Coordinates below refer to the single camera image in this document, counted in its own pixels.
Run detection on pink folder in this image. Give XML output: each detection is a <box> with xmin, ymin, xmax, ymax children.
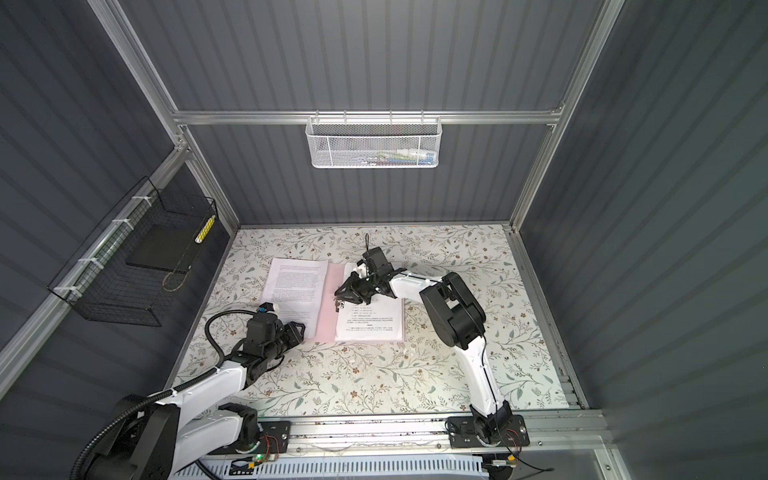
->
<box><xmin>313</xmin><ymin>263</ymin><xmax>395</xmax><ymax>343</ymax></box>

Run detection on pens in white basket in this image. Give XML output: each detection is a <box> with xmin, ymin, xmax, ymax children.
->
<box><xmin>358</xmin><ymin>148</ymin><xmax>438</xmax><ymax>167</ymax></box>

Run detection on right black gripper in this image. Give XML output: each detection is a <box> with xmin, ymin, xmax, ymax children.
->
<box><xmin>336</xmin><ymin>272</ymin><xmax>382</xmax><ymax>305</ymax></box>

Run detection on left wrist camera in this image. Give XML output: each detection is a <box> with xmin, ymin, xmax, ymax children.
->
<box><xmin>257</xmin><ymin>302</ymin><xmax>278</xmax><ymax>314</ymax></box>

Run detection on printed paper sheet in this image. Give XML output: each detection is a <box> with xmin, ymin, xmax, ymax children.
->
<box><xmin>260</xmin><ymin>258</ymin><xmax>328</xmax><ymax>340</ymax></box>

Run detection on white vented cable duct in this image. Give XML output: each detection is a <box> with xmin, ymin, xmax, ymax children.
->
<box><xmin>172</xmin><ymin>454</ymin><xmax>490</xmax><ymax>479</ymax></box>

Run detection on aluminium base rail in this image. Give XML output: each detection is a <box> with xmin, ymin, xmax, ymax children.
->
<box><xmin>270</xmin><ymin>409</ymin><xmax>614</xmax><ymax>457</ymax></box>

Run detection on yellow marker pen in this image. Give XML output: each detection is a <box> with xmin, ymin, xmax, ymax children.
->
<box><xmin>194</xmin><ymin>215</ymin><xmax>216</xmax><ymax>244</ymax></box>

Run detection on black foam pad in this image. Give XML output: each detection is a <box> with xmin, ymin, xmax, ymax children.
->
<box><xmin>126</xmin><ymin>224</ymin><xmax>202</xmax><ymax>274</ymax></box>

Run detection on black wire wall basket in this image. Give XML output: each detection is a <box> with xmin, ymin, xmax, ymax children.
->
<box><xmin>48</xmin><ymin>181</ymin><xmax>218</xmax><ymax>327</ymax></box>

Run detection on white mesh wall basket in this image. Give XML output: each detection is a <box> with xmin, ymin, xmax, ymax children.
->
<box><xmin>305</xmin><ymin>118</ymin><xmax>443</xmax><ymax>169</ymax></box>

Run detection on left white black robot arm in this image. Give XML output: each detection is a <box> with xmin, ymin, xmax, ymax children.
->
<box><xmin>69</xmin><ymin>303</ymin><xmax>306</xmax><ymax>479</ymax></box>

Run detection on stack of printed papers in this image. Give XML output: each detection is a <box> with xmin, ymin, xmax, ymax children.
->
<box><xmin>335</xmin><ymin>294</ymin><xmax>405</xmax><ymax>342</ymax></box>

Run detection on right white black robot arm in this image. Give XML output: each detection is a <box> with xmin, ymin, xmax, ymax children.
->
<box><xmin>334</xmin><ymin>247</ymin><xmax>513</xmax><ymax>445</ymax></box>

